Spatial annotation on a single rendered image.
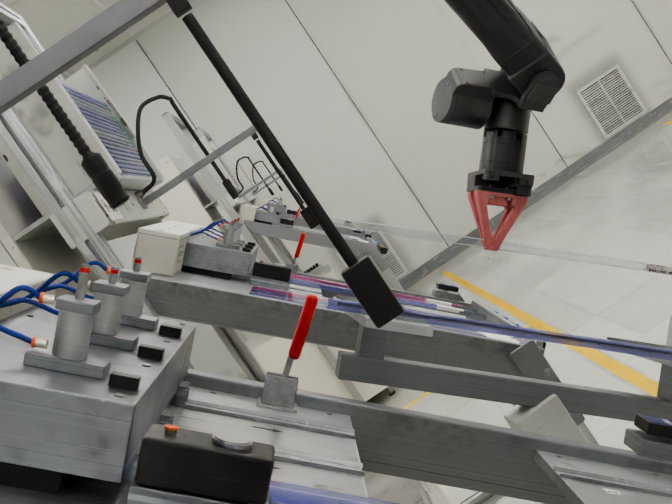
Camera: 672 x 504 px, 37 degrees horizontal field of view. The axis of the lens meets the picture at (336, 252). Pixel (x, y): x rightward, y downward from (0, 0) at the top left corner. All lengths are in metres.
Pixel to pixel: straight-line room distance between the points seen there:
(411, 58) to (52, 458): 7.94
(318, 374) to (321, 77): 3.63
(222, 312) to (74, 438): 1.13
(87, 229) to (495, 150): 0.72
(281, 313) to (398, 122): 6.74
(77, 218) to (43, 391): 1.11
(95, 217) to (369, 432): 0.85
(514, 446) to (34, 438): 0.52
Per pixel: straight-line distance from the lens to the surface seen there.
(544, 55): 1.25
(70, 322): 0.64
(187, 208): 5.29
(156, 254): 1.92
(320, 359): 5.33
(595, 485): 0.91
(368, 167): 8.37
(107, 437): 0.60
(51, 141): 1.86
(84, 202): 1.70
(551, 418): 1.22
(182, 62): 8.46
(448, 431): 0.97
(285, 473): 0.73
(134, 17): 0.68
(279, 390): 0.92
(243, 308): 1.72
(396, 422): 0.96
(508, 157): 1.30
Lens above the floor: 1.18
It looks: 4 degrees down
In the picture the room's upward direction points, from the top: 34 degrees counter-clockwise
